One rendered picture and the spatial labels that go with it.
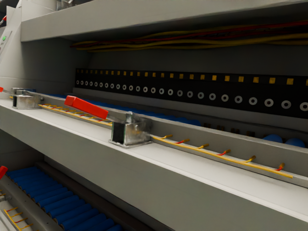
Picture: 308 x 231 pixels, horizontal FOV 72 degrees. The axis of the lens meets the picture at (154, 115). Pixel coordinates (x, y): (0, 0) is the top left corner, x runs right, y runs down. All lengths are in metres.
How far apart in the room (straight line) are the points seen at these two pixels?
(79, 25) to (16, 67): 0.26
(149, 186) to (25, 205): 0.30
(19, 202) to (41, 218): 0.07
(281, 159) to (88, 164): 0.18
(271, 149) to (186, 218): 0.08
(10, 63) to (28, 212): 0.34
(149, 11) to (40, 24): 0.30
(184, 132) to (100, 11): 0.23
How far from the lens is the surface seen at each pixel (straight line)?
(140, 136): 0.22
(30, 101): 0.44
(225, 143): 0.20
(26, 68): 0.61
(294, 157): 0.19
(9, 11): 0.72
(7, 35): 0.65
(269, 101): 0.33
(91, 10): 0.38
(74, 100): 0.17
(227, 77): 0.35
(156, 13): 0.28
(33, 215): 0.41
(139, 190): 0.19
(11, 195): 0.49
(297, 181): 0.19
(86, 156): 0.24
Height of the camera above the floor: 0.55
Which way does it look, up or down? 10 degrees up
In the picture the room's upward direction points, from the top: 19 degrees clockwise
